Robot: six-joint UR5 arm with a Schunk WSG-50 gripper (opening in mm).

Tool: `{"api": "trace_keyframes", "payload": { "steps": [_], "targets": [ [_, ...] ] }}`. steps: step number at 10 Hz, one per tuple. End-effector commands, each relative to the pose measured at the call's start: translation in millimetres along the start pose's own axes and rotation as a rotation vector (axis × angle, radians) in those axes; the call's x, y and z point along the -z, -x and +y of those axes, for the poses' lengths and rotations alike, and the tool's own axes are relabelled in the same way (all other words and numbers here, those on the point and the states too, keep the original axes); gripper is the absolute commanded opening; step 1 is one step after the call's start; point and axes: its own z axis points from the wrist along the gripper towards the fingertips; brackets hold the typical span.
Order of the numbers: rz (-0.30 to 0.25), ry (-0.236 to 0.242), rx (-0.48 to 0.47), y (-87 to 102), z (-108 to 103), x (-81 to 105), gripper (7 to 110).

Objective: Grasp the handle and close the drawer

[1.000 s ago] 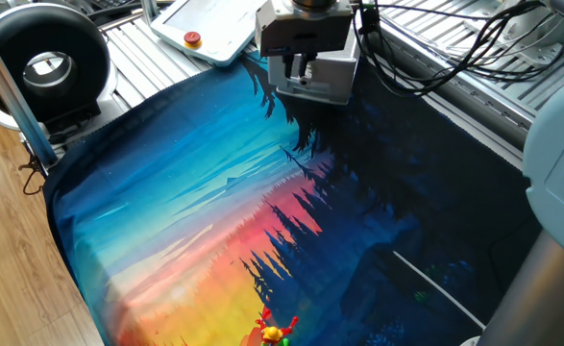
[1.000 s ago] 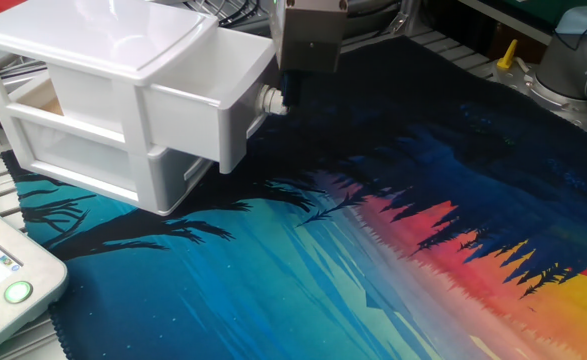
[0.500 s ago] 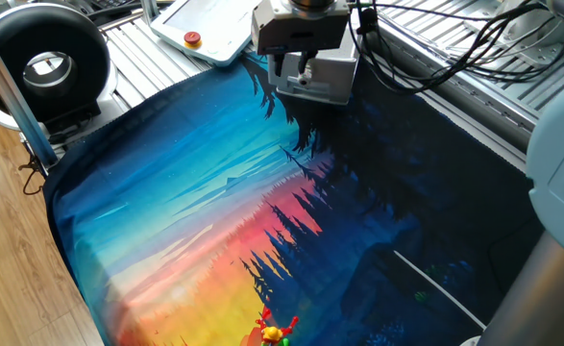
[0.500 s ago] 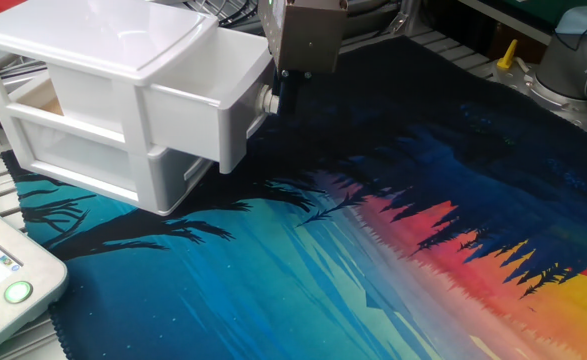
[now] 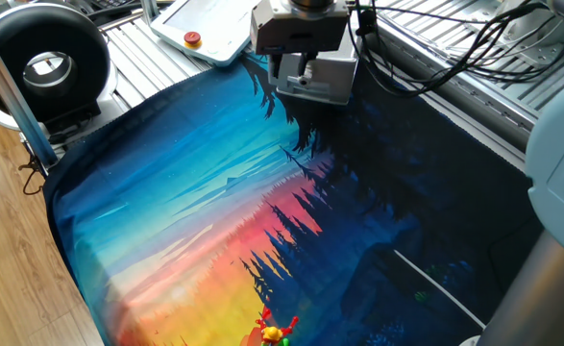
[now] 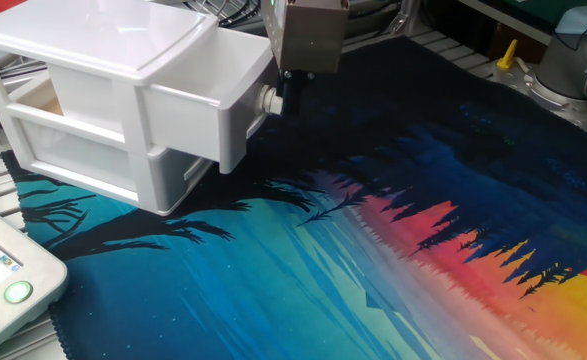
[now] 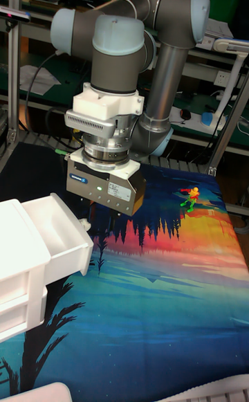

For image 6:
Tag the silver box gripper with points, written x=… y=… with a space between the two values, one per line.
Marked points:
x=313 y=40

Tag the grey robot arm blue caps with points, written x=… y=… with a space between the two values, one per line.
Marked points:
x=568 y=65

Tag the white closed drawer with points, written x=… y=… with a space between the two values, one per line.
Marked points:
x=175 y=182

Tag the white plastic drawer cabinet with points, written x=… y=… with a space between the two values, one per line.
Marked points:
x=98 y=40

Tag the colourful landscape print cloth mat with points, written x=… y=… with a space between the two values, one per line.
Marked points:
x=323 y=275

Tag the yellow plastic cone piece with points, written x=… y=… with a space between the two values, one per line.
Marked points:
x=509 y=54

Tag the white teach pendant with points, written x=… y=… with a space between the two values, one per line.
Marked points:
x=3 y=300

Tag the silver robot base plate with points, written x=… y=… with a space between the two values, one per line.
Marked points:
x=580 y=122

